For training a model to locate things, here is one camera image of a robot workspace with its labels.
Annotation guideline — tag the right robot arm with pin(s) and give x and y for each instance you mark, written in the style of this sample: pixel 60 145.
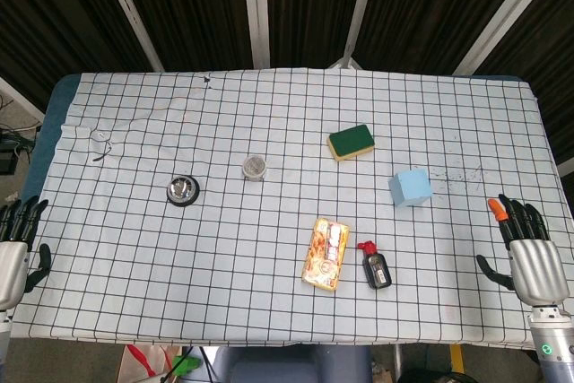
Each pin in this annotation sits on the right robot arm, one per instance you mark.
pixel 552 345

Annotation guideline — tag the red and white bag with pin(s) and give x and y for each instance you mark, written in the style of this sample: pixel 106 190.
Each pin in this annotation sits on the red and white bag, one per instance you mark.
pixel 143 362

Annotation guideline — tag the green plastic object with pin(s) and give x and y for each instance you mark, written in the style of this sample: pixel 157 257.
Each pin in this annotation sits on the green plastic object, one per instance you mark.
pixel 186 364

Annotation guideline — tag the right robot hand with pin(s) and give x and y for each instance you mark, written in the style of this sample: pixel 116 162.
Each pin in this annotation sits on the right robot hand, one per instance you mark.
pixel 536 268

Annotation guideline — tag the shiny silver metal dome button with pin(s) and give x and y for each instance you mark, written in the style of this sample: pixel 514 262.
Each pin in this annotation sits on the shiny silver metal dome button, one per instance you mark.
pixel 183 190

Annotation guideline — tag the small clear round jar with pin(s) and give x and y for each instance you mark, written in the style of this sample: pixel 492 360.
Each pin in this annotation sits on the small clear round jar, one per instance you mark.
pixel 254 168

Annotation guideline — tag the light blue cube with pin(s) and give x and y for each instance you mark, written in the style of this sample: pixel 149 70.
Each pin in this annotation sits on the light blue cube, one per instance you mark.
pixel 410 188

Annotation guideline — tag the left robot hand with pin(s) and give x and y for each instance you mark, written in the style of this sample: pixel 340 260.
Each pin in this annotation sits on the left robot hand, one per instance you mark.
pixel 11 262

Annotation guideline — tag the small black bottle red cap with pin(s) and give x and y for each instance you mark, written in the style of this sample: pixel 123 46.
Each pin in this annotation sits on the small black bottle red cap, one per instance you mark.
pixel 376 267

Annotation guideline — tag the green and yellow sponge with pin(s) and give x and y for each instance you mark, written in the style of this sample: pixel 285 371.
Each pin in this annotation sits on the green and yellow sponge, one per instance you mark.
pixel 351 142

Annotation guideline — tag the orange snack packet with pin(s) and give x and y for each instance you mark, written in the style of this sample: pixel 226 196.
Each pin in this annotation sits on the orange snack packet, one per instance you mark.
pixel 326 254

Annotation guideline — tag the white black grid tablecloth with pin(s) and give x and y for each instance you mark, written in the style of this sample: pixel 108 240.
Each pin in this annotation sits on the white black grid tablecloth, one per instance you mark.
pixel 287 239

